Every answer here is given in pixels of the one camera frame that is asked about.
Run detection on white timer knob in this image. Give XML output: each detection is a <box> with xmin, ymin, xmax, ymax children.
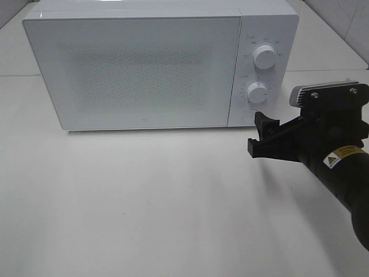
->
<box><xmin>246</xmin><ymin>82</ymin><xmax>268</xmax><ymax>104</ymax></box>

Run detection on upper white power knob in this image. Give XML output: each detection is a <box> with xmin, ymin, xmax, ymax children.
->
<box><xmin>252</xmin><ymin>43</ymin><xmax>277</xmax><ymax>70</ymax></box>

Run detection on round white door button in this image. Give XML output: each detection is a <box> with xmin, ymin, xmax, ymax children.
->
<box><xmin>242</xmin><ymin>109</ymin><xmax>258</xmax><ymax>126</ymax></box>

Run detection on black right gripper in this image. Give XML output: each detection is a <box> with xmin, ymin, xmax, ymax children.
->
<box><xmin>247</xmin><ymin>81</ymin><xmax>368</xmax><ymax>173</ymax></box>

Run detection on white microwave door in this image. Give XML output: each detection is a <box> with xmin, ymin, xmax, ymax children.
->
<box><xmin>23</xmin><ymin>17</ymin><xmax>240</xmax><ymax>131</ymax></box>

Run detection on white microwave oven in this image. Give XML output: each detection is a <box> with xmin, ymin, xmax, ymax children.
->
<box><xmin>22</xmin><ymin>1</ymin><xmax>299</xmax><ymax>129</ymax></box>

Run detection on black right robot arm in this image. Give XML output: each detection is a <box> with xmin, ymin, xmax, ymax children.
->
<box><xmin>247</xmin><ymin>81</ymin><xmax>368</xmax><ymax>248</ymax></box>

